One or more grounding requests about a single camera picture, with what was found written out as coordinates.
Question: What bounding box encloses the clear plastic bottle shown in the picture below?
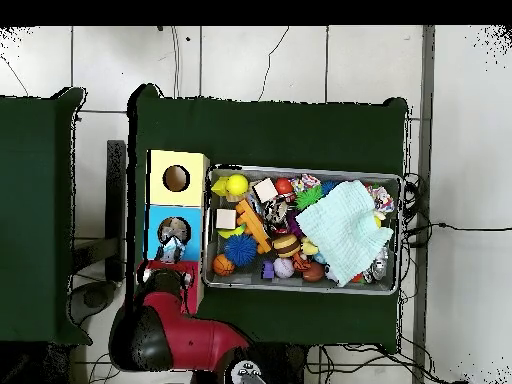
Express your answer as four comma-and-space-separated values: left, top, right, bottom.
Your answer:
155, 221, 188, 265

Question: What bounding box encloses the wooden box with three holes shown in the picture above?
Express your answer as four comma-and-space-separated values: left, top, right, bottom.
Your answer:
141, 149, 210, 315

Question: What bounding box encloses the silver mesh bin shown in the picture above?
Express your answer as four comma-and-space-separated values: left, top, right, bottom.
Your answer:
202, 163, 405, 296

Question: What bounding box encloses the orange toy basketball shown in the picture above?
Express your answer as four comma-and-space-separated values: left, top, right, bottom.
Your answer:
211, 253, 236, 278

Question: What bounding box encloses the blue spiky ball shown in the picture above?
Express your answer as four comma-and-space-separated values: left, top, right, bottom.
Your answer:
223, 233, 258, 267

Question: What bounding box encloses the wooden cube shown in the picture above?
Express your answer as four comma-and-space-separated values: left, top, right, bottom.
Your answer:
252, 178, 279, 204
215, 208, 238, 230

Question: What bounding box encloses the orange plastic toy block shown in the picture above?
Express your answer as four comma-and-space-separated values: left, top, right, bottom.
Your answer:
234, 198, 273, 255

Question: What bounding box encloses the yellow cheese wedge toy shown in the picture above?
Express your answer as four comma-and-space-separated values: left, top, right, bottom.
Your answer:
210, 176, 229, 197

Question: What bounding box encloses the yellow ball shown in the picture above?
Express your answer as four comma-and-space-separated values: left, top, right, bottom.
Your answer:
225, 174, 250, 197

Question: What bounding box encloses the toy burger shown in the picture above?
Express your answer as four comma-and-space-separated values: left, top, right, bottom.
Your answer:
272, 233, 302, 259

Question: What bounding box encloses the green spiky ball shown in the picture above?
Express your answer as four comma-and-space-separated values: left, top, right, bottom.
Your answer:
294, 184, 324, 212

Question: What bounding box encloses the dark green table cloth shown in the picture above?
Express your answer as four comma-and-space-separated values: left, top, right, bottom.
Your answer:
126, 83, 409, 347
0, 86, 93, 346

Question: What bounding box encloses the mint green knitted cloth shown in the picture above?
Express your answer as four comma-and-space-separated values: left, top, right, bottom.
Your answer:
294, 179, 395, 287

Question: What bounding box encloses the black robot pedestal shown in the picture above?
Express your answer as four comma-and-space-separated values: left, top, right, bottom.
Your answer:
191, 342, 309, 384

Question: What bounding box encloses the black cable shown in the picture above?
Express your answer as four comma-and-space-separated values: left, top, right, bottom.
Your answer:
401, 221, 512, 249

